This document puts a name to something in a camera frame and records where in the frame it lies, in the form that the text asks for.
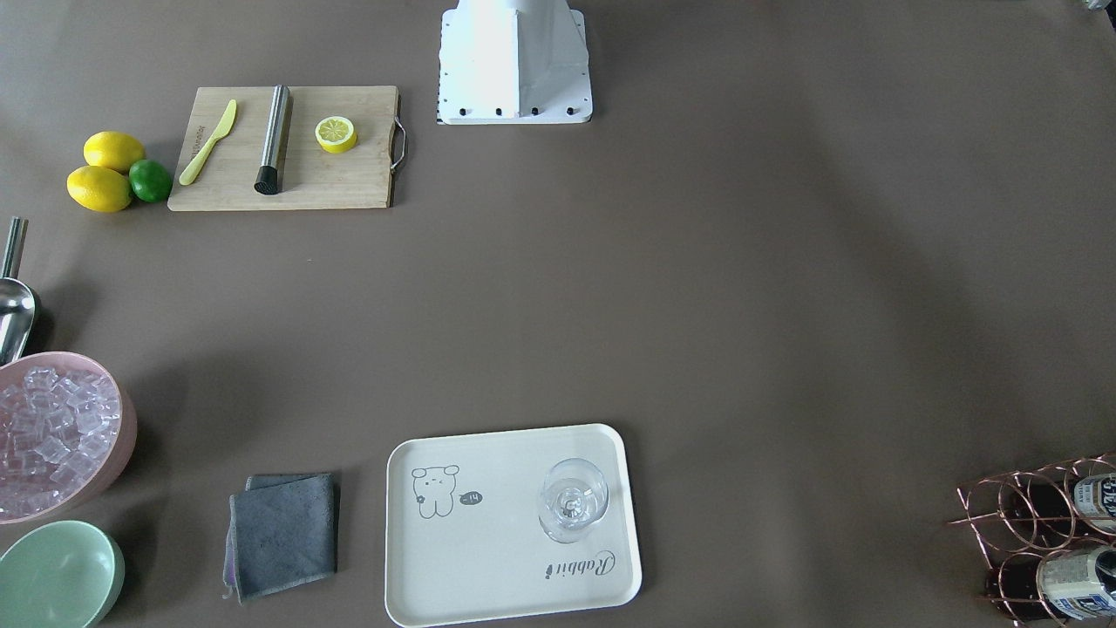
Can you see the steel ice scoop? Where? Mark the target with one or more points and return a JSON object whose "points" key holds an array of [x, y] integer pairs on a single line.
{"points": [[19, 303]]}

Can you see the yellow lemon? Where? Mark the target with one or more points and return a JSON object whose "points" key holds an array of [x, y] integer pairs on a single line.
{"points": [[113, 149], [99, 189]]}

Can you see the steel muddler black tip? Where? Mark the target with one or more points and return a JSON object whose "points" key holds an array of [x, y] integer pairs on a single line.
{"points": [[269, 174]]}

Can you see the yellow lemon near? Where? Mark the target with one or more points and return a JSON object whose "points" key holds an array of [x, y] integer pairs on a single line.
{"points": [[99, 189]]}

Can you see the green lime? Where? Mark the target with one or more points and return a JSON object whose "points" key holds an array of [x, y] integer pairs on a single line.
{"points": [[150, 181]]}

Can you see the yellow plastic knife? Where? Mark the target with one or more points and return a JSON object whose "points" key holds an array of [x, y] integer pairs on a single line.
{"points": [[221, 130]]}

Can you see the tea bottle white cap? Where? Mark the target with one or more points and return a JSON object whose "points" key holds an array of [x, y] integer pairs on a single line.
{"points": [[1094, 497]]}

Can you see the clear ice cubes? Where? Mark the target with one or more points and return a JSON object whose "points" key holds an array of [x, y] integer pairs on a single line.
{"points": [[59, 426]]}

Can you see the grey folded cloth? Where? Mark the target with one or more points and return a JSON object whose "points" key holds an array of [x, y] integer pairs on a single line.
{"points": [[282, 533]]}

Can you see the green bowl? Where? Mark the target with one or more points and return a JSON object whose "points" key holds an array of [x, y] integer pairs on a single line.
{"points": [[63, 574]]}

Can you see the half lemon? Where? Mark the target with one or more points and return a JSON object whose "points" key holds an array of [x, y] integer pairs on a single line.
{"points": [[336, 134]]}

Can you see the cream rabbit tray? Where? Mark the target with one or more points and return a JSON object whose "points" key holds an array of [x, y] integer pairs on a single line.
{"points": [[463, 542]]}

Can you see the pink bowl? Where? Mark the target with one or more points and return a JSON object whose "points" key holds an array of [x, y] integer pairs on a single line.
{"points": [[124, 445]]}

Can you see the clear wine glass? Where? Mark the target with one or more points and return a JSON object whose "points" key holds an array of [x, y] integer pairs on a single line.
{"points": [[574, 497]]}

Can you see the copper wire bottle basket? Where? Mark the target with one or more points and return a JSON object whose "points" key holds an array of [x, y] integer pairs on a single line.
{"points": [[985, 505]]}

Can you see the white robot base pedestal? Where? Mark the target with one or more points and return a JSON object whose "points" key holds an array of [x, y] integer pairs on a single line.
{"points": [[514, 63]]}

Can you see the yellow lemon far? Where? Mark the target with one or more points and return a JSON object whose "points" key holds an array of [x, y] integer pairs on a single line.
{"points": [[113, 149]]}

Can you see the bamboo cutting board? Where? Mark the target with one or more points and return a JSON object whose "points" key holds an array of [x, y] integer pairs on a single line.
{"points": [[310, 178]]}

